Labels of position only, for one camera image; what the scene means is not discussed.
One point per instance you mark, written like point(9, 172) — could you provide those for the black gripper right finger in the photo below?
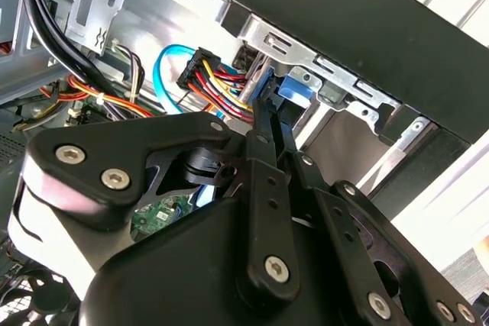
point(355, 249)

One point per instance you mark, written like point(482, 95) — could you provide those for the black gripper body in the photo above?
point(172, 276)

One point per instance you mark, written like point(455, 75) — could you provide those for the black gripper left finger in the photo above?
point(114, 142)

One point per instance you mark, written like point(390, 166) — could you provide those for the hard disk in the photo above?
point(294, 91)

